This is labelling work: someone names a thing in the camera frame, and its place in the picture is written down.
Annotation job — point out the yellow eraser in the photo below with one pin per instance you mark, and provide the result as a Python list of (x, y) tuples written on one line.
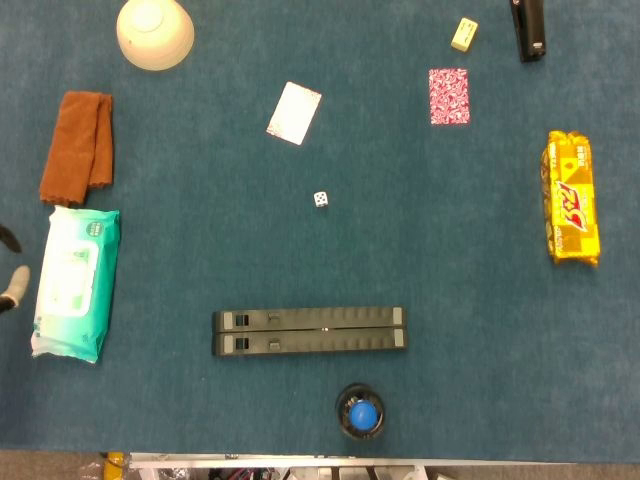
[(464, 34)]

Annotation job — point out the green wet wipes pack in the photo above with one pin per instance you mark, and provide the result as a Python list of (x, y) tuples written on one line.
[(75, 285)]

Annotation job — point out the yellow biscuit pack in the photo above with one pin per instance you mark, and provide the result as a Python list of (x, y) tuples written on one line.
[(571, 200)]

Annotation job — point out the black stapler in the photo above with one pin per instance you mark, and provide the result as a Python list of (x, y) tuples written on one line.
[(530, 30)]

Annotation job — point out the white metal robot base frame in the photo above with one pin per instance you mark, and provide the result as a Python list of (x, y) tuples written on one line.
[(250, 461)]

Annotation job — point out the blue ball in cup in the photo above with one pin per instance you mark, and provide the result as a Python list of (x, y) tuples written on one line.
[(361, 415)]

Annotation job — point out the yellow plastic part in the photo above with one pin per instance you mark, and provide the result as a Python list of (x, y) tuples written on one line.
[(114, 465)]

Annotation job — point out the red patterned playing card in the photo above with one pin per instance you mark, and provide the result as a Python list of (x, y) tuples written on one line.
[(294, 113), (449, 97)]

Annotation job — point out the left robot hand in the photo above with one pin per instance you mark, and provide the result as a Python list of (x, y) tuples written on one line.
[(19, 282)]

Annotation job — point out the black plastic rail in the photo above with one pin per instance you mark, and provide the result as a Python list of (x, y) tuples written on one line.
[(310, 318), (310, 343)]

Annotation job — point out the cream upturned bowl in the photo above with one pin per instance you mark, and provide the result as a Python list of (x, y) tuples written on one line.
[(155, 35)]

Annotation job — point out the brown folded cloth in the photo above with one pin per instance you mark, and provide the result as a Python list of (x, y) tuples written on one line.
[(75, 147)]

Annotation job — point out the white die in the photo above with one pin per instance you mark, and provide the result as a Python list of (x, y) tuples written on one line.
[(320, 200)]

